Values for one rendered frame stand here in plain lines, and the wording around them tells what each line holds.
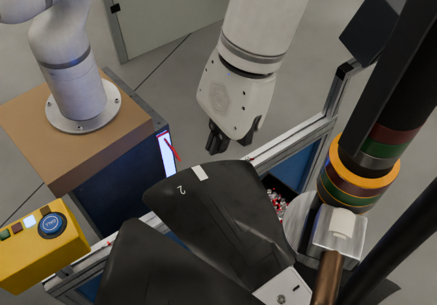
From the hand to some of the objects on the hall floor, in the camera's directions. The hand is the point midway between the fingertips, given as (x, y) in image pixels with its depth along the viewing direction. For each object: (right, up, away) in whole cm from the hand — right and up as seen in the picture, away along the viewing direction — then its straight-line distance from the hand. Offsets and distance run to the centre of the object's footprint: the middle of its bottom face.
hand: (218, 140), depth 60 cm
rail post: (+33, -40, +128) cm, 138 cm away
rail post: (-38, -80, +101) cm, 134 cm away
